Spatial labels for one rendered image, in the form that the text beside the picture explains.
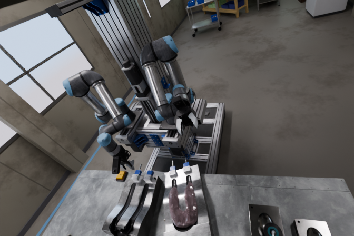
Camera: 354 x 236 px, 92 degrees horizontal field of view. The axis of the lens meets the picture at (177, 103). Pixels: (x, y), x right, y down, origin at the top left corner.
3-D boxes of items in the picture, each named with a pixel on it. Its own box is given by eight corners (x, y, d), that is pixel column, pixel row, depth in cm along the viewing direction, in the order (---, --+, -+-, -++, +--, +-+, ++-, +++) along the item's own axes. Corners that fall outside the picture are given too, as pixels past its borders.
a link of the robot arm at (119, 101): (130, 110, 156) (123, 99, 147) (117, 118, 153) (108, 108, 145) (127, 105, 165) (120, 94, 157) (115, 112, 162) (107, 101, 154)
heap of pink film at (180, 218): (169, 187, 120) (165, 182, 115) (194, 180, 117) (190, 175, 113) (171, 232, 99) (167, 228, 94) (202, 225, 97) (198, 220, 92)
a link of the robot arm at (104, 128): (116, 126, 123) (119, 135, 114) (102, 135, 121) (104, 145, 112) (110, 118, 118) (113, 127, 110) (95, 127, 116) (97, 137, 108)
